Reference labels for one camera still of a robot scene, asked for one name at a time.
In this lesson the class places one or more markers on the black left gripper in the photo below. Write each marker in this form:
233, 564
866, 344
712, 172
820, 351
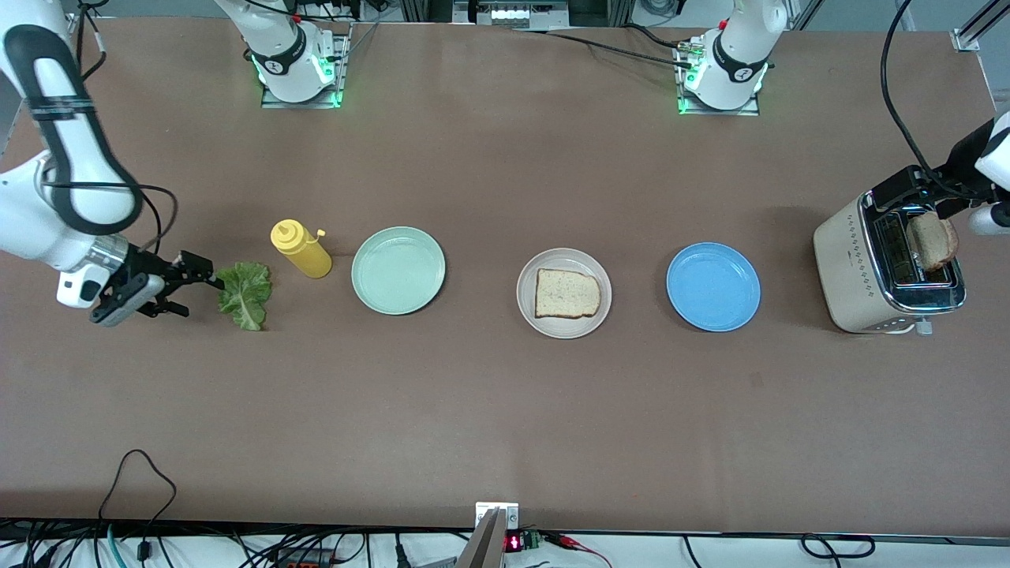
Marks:
966, 155

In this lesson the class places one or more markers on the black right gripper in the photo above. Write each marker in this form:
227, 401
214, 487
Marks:
147, 263

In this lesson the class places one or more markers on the round-topped bread slice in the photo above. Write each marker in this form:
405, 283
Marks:
931, 241

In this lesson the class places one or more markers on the green lettuce leaf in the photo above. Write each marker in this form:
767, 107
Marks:
246, 296

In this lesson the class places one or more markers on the yellow mustard squeeze bottle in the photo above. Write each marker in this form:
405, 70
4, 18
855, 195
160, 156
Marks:
304, 254

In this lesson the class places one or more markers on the square-cornered bread slice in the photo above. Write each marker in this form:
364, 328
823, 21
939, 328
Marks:
568, 293

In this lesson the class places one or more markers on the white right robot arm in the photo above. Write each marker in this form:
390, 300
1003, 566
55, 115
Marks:
87, 181

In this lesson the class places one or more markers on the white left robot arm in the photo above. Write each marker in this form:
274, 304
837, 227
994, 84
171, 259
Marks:
734, 47

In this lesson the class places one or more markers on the mint green plate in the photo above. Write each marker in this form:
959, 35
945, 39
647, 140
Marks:
398, 270

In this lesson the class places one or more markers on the blue plate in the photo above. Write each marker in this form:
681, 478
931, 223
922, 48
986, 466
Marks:
714, 288

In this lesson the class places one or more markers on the beige plate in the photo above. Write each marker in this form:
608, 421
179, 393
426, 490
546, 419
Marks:
527, 308

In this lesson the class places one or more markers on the cream and chrome toaster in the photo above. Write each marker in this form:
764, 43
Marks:
844, 268

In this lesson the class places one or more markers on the grey metal bar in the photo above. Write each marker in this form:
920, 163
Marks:
483, 548

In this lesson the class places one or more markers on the red digit display module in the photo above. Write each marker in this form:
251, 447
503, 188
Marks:
514, 543

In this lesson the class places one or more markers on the white power unit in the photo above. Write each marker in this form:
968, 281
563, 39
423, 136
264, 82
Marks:
513, 14

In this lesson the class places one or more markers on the aluminium frame corner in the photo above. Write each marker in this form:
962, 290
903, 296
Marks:
966, 39

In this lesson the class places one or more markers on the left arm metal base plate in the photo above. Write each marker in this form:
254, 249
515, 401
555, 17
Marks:
710, 111

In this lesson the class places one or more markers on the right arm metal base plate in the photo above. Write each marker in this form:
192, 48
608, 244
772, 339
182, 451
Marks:
343, 63

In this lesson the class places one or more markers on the small white metal bracket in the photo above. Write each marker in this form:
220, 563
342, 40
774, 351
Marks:
509, 517

